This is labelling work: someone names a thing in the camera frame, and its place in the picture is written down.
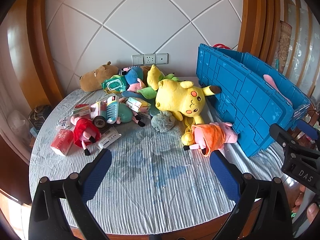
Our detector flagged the blue white mosquito lamp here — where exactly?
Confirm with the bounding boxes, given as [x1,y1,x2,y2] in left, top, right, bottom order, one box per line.
[105,96,121,124]

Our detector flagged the pink plush toy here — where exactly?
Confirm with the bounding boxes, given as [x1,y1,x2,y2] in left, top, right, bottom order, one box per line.
[262,74,293,107]

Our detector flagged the yellow mouse plush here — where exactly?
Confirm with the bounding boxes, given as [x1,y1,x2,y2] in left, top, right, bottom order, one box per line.
[155,79,223,125]

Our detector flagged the blue shirt pig plush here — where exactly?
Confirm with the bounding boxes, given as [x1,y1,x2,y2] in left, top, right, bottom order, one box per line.
[120,66,148,93]

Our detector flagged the white wall socket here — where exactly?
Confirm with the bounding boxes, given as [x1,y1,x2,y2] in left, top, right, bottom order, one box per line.
[155,53,169,65]
[144,53,157,65]

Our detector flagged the pink green tissue pack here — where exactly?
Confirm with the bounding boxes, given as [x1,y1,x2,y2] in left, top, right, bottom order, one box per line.
[90,101,108,120]

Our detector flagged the grey fluffy plush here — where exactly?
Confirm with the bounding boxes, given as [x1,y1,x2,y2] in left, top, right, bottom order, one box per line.
[151,110,183,133]

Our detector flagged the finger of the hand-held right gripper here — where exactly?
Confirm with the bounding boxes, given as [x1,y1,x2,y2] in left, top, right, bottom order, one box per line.
[269,123,301,155]
[296,119,320,141]

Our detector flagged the yellow plastic ball tongs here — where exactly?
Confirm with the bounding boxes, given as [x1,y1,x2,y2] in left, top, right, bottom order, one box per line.
[181,116,198,147]

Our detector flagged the small white medicine box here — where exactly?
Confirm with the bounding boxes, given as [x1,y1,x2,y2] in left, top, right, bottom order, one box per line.
[104,92,120,102]

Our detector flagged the pastel teal pink tissue pack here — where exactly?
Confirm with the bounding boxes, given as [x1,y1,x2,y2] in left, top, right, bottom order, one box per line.
[126,97,152,113]

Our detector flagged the yellow green leafy plush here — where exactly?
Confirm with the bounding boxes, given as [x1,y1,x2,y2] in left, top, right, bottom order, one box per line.
[136,64,182,100]

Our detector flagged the black tape roll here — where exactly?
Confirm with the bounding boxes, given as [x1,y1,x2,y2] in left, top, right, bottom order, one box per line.
[92,116,112,130]

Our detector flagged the blue plastic crate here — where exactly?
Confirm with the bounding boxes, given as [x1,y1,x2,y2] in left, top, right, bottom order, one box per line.
[195,43,312,158]

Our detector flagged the dark patterned box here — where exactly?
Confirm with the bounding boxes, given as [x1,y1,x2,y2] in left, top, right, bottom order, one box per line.
[27,105,53,133]

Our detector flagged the small white tissue pack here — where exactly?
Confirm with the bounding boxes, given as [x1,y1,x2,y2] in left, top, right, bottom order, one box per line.
[56,116,73,130]

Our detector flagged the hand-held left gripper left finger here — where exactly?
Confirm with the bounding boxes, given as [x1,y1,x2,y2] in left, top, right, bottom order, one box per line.
[28,149,113,240]

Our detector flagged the brown capybara plush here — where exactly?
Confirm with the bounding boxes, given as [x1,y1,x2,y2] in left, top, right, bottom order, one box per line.
[79,61,119,92]

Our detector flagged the teal dress pig plush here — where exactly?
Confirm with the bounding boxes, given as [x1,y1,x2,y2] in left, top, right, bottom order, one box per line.
[116,97,147,127]

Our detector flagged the white plastic bag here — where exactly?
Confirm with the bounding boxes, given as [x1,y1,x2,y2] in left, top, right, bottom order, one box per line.
[7,112,33,143]

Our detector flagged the person's right hand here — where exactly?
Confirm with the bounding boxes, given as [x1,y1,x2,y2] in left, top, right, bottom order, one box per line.
[292,184,320,224]

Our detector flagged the round wooden desktop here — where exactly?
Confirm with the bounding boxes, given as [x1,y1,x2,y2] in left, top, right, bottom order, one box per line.
[21,192,265,240]

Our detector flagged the green wet wipes pack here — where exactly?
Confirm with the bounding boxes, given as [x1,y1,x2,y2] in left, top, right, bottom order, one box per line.
[101,75,129,92]

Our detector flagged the red dress pig plush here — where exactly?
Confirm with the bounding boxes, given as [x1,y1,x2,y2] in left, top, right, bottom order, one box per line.
[70,116,102,157]

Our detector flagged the white wet wipes pack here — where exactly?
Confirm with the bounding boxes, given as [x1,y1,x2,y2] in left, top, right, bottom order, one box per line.
[96,126,122,150]

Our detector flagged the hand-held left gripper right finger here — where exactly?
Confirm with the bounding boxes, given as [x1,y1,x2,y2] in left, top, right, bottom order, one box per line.
[209,150,293,240]

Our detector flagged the brown woven wall hanging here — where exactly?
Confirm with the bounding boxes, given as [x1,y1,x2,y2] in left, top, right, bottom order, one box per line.
[275,20,293,73]

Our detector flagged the orange dress pig plush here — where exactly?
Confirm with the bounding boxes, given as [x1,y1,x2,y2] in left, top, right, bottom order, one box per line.
[183,122,238,157]

